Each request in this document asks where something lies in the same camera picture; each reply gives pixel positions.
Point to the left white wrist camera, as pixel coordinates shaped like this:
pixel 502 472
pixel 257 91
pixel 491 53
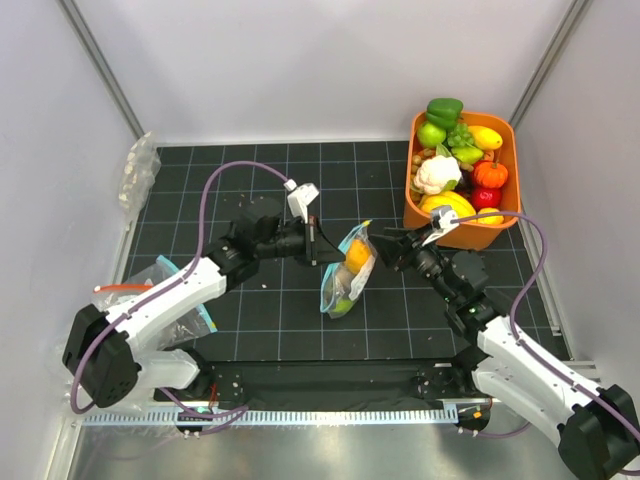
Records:
pixel 299 198

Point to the green lime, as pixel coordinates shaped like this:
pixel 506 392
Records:
pixel 341 308

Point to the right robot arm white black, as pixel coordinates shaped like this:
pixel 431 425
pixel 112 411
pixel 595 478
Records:
pixel 595 430

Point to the slotted cable duct rail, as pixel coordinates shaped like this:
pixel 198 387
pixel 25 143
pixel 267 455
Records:
pixel 166 415

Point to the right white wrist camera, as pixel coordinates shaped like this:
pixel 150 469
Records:
pixel 444 219

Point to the brown nut cluster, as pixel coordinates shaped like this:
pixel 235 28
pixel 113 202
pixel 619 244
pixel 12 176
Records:
pixel 419 158

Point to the orange plastic basket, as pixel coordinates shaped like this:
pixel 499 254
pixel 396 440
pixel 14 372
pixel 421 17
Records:
pixel 469 235

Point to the red apple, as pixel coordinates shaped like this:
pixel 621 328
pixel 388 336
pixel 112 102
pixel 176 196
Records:
pixel 484 197

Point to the white cauliflower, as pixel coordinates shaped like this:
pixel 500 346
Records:
pixel 436 175

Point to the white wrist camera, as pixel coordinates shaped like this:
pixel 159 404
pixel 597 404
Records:
pixel 444 219
pixel 299 198

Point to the yellow star fruit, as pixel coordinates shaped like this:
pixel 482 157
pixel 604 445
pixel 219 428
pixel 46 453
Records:
pixel 459 204

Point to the yellow lemon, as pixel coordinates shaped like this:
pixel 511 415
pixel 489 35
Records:
pixel 490 216

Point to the orange mango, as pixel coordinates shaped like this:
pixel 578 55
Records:
pixel 357 255

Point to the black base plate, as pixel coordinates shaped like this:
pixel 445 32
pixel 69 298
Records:
pixel 334 384

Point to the bag of white pieces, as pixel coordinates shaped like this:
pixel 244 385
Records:
pixel 141 167

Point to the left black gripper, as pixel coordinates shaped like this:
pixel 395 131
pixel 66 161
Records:
pixel 325 250

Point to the black gridded mat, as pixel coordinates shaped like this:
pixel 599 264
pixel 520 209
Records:
pixel 276 314

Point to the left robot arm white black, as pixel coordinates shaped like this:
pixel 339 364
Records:
pixel 217 269

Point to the green grape bunch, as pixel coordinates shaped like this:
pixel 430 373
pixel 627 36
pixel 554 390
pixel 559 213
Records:
pixel 460 136

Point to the pile of clear zip bags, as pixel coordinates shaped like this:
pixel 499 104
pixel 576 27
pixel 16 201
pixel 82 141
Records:
pixel 117 377

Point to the small orange pumpkin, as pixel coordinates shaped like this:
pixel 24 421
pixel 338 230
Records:
pixel 490 174

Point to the spare zip bag blue zipper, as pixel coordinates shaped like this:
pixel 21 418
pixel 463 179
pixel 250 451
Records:
pixel 192 325

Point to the green bell pepper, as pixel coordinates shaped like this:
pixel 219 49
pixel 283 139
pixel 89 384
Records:
pixel 444 112

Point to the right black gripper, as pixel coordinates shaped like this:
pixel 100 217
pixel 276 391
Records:
pixel 391 248

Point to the clear zip bag blue zipper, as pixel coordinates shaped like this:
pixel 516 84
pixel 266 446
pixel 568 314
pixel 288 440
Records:
pixel 338 282

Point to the green apple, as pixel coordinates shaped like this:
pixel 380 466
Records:
pixel 430 135

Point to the yellow mango fruit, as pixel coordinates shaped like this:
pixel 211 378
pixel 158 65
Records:
pixel 485 138

